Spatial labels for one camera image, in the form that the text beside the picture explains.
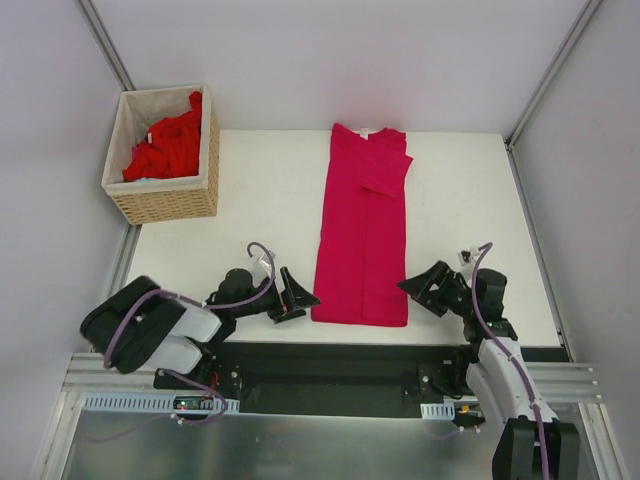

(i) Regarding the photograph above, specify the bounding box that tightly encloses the magenta t shirt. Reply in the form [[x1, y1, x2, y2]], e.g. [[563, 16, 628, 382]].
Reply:
[[311, 124, 413, 328]]

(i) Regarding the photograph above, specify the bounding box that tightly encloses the wicker laundry basket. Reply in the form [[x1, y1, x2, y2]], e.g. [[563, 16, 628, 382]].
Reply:
[[101, 84, 220, 225]]

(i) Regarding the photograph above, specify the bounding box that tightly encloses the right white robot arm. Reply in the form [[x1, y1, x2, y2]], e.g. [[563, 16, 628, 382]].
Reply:
[[398, 261, 581, 479]]

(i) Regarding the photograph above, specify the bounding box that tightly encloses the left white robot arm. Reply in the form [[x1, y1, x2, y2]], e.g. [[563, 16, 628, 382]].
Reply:
[[80, 267, 321, 389]]

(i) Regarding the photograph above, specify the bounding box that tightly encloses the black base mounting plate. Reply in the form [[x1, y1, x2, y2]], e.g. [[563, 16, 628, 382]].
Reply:
[[151, 342, 471, 418]]

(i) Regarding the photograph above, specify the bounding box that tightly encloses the red t shirt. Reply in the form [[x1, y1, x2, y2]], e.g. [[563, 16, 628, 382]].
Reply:
[[122, 91, 202, 182]]

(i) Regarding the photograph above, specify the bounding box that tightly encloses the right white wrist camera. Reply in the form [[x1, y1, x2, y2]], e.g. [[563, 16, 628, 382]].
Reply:
[[458, 247, 480, 266]]

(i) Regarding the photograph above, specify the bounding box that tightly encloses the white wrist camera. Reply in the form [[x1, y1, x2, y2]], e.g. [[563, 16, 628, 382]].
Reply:
[[458, 247, 480, 266], [254, 250, 275, 279]]

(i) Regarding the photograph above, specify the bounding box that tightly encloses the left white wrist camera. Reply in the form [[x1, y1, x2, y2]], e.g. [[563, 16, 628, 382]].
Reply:
[[254, 250, 275, 279]]

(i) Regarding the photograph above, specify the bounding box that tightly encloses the right white cable duct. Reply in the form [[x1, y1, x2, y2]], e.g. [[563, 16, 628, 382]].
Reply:
[[420, 402, 456, 421]]

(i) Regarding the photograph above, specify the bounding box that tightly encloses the white cable duct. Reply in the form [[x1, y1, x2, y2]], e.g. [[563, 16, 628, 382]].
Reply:
[[84, 393, 240, 415], [420, 402, 456, 421]]

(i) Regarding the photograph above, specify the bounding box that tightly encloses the right aluminium frame post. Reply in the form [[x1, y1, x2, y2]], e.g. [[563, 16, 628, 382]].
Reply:
[[503, 0, 606, 149]]

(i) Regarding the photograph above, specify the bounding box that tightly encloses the aluminium frame post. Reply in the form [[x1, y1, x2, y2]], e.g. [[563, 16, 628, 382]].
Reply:
[[74, 0, 136, 91], [503, 0, 606, 149]]

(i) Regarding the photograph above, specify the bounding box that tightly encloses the left white cable duct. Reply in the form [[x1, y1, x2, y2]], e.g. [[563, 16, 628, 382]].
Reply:
[[84, 393, 240, 415]]

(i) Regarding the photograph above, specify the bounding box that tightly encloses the left aluminium frame post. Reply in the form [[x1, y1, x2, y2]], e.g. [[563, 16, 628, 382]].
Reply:
[[74, 0, 136, 91]]

